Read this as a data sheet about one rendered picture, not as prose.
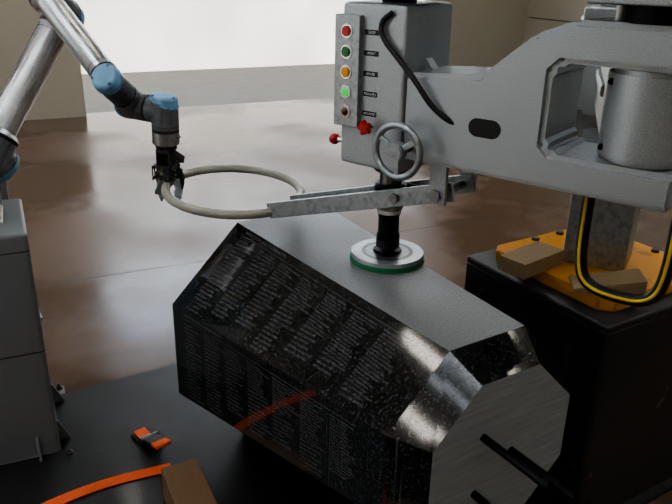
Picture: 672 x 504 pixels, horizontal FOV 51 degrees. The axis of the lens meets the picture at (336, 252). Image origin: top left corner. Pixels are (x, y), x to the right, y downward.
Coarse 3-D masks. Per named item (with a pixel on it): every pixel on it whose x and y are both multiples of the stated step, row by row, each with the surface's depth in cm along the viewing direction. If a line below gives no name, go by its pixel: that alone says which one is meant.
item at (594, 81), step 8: (584, 72) 203; (592, 72) 201; (600, 72) 187; (608, 72) 162; (584, 80) 204; (592, 80) 201; (600, 80) 175; (584, 88) 204; (592, 88) 202; (600, 88) 169; (584, 96) 205; (592, 96) 202; (600, 96) 179; (584, 104) 205; (592, 104) 203; (600, 104) 174; (584, 112) 207; (592, 112) 205; (600, 112) 171; (600, 120) 167
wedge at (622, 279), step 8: (600, 272) 214; (608, 272) 213; (616, 272) 212; (624, 272) 211; (632, 272) 211; (640, 272) 210; (576, 280) 212; (600, 280) 209; (608, 280) 208; (616, 280) 208; (624, 280) 207; (632, 280) 206; (640, 280) 205; (576, 288) 207; (584, 288) 207; (616, 288) 205; (624, 288) 205; (632, 288) 205; (640, 288) 204
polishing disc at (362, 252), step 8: (368, 240) 217; (400, 240) 217; (352, 248) 210; (360, 248) 211; (368, 248) 211; (408, 248) 211; (416, 248) 211; (352, 256) 207; (360, 256) 205; (368, 256) 205; (376, 256) 205; (384, 256) 205; (392, 256) 205; (400, 256) 205; (408, 256) 206; (416, 256) 206; (368, 264) 201; (376, 264) 200; (384, 264) 200; (392, 264) 200; (400, 264) 200; (408, 264) 201
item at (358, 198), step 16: (448, 176) 195; (464, 176) 191; (320, 192) 226; (336, 192) 222; (352, 192) 218; (368, 192) 200; (384, 192) 196; (400, 192) 193; (416, 192) 189; (432, 192) 182; (448, 192) 183; (464, 192) 193; (272, 208) 226; (288, 208) 222; (304, 208) 217; (320, 208) 213; (336, 208) 209; (352, 208) 205; (368, 208) 201
